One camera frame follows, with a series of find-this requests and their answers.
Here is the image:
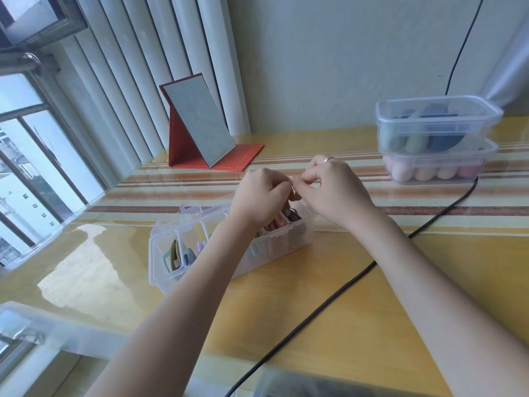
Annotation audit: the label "person's right hand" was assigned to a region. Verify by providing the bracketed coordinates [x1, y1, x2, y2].
[295, 155, 389, 234]

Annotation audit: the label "person's left hand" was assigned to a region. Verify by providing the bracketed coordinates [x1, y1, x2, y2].
[228, 168, 302, 240]

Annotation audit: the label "person's right forearm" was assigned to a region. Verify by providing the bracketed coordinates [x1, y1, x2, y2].
[347, 211, 529, 397]

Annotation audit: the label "person's left forearm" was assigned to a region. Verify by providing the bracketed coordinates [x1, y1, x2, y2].
[85, 217, 266, 397]

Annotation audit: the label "pink red small puffs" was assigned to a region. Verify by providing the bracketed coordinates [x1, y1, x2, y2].
[263, 211, 291, 235]

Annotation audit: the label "pale pink egg sponge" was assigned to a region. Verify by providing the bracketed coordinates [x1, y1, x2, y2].
[413, 161, 437, 182]
[386, 159, 415, 182]
[436, 160, 458, 180]

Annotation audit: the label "mint green makeup sponge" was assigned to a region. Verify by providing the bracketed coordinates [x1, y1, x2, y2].
[379, 119, 409, 153]

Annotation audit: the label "red folding stand mirror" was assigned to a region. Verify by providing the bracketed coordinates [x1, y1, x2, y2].
[159, 73, 265, 171]

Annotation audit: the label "clear compartment organizer box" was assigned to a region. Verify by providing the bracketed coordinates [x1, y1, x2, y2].
[148, 192, 315, 296]

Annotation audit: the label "green powder puff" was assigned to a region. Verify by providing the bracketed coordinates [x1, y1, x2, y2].
[164, 240, 183, 272]

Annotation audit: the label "clear container with pink sponges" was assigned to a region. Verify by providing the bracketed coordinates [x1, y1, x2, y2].
[381, 137, 499, 186]

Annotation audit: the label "dark blue makeup sponge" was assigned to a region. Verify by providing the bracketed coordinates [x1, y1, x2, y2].
[427, 103, 467, 153]

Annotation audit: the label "clear container with blue sponges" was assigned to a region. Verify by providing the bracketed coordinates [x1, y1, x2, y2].
[375, 95, 504, 156]

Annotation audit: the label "bright pink egg sponge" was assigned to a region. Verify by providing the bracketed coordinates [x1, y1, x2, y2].
[456, 159, 483, 179]

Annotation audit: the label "white vertical blinds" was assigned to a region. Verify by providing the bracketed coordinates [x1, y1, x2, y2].
[52, 0, 251, 191]

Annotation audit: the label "clear plastic storage box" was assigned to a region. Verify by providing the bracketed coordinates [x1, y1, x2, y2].
[0, 301, 269, 397]

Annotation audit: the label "black cable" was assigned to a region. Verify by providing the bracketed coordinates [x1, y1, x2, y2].
[225, 0, 487, 397]

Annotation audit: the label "grey window frame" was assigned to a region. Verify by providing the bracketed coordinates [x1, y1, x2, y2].
[0, 0, 106, 270]

